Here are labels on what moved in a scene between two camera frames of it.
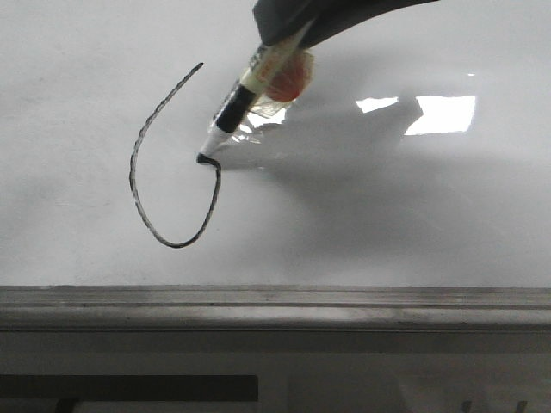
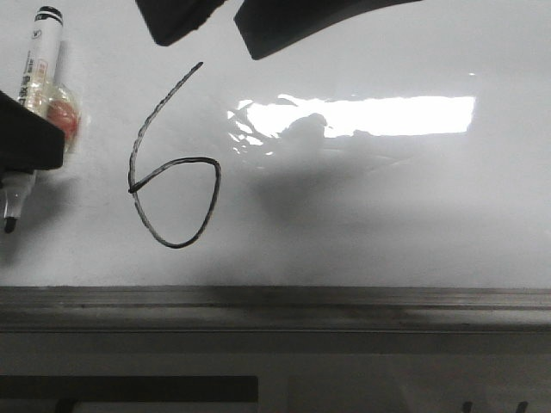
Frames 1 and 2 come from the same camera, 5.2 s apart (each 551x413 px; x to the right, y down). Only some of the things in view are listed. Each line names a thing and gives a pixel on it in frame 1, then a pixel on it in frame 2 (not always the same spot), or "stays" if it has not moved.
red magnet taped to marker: (285, 75) -> (62, 107)
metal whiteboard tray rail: (280, 309) stays
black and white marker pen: (237, 107) -> (41, 94)
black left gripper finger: (344, 15) -> (28, 142)
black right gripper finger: (280, 21) -> (170, 20)
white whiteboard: (419, 157) stays
